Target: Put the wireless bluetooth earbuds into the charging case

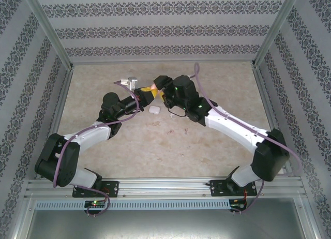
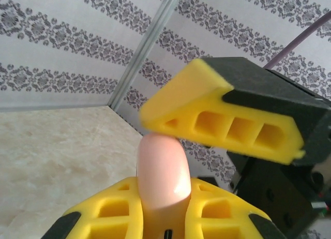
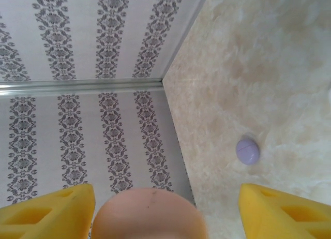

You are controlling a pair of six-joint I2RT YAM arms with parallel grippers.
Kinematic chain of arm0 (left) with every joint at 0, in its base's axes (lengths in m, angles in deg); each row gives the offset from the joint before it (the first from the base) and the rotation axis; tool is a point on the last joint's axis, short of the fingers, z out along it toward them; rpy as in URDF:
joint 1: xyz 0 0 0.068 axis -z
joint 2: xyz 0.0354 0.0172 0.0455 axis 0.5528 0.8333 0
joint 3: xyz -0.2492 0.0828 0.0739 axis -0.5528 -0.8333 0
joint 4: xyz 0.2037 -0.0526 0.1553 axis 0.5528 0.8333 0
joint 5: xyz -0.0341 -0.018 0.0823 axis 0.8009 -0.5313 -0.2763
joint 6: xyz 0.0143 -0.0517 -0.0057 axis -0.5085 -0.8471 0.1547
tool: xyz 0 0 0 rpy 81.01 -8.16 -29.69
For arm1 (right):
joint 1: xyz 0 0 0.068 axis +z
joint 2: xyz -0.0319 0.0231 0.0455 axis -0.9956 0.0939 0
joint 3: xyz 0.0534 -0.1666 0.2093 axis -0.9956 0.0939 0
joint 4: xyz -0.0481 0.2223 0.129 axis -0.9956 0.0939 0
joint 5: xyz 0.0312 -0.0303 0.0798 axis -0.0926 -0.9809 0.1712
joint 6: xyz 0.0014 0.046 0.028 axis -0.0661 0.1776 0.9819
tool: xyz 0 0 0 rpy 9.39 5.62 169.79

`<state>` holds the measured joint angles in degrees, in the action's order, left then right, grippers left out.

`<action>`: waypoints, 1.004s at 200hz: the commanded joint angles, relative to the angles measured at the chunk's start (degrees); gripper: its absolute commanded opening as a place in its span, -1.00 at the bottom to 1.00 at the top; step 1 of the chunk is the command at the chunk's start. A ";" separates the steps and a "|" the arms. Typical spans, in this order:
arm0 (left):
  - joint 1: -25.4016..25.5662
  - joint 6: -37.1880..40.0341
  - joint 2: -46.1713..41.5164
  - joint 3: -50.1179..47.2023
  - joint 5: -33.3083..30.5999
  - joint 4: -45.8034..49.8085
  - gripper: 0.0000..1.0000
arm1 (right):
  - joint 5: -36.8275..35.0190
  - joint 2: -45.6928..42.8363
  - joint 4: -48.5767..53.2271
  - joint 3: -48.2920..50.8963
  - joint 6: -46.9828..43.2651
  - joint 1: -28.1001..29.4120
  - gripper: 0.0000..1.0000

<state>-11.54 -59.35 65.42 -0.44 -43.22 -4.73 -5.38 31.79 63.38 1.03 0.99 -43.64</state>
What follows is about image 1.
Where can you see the white earbud charging case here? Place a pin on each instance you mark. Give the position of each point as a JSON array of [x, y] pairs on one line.
[[154, 109]]

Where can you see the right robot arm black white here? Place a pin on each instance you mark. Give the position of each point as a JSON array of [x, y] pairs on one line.
[[271, 158]]

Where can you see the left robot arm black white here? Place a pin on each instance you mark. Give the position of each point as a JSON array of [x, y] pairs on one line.
[[57, 161]]

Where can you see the left controller circuit board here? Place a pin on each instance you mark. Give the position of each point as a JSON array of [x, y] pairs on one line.
[[95, 203]]

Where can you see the controller circuit board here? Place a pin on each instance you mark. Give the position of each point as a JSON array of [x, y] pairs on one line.
[[95, 203], [237, 206]]

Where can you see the right controller circuit board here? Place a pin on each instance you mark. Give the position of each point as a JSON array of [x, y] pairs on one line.
[[237, 206]]

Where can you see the grey metal sheet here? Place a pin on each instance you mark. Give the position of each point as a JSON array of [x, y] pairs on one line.
[[165, 223]]

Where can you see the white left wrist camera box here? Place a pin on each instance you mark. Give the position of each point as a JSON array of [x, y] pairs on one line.
[[133, 82]]

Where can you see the aluminium side rail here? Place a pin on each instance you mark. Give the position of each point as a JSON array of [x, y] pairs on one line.
[[264, 94], [62, 94]]

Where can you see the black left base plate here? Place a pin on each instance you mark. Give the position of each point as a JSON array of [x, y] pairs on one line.
[[112, 189]]

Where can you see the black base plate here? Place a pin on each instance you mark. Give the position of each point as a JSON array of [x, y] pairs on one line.
[[112, 189], [216, 189]]

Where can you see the aluminium mounting rail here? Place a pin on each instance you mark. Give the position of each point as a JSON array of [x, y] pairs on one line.
[[165, 187]]

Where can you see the aluminium frame post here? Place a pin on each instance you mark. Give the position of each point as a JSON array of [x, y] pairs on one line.
[[49, 29], [274, 29]]

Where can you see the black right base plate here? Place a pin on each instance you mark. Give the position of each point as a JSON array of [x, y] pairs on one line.
[[216, 189]]

